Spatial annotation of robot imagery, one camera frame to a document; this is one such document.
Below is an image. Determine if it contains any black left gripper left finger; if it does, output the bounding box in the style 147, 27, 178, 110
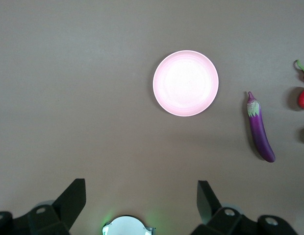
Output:
13, 179, 87, 235

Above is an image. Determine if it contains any pink round plate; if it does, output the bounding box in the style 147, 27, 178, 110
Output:
152, 50, 220, 117

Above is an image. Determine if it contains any purple eggplant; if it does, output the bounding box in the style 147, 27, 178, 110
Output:
246, 91, 276, 163

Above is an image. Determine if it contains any brown table mat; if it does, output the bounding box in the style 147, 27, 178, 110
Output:
0, 0, 304, 235

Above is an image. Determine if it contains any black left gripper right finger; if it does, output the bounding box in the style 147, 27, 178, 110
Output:
191, 180, 260, 235

